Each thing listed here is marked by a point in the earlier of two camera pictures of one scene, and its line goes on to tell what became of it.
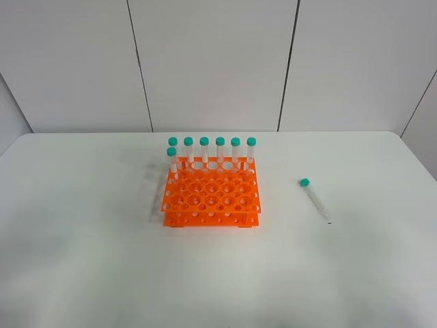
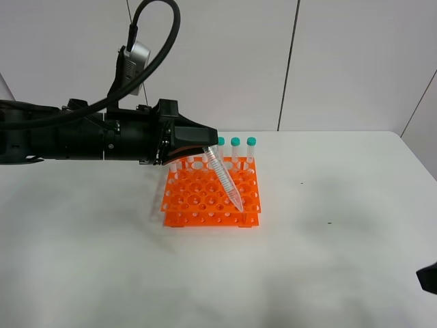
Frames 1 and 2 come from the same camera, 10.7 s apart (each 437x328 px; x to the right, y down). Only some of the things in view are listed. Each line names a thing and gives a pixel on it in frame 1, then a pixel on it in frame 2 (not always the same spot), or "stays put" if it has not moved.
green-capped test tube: x=305 y=183 → x=212 y=156
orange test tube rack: x=212 y=194 stays put
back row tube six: x=251 y=142 stays put
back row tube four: x=220 y=142 stays put
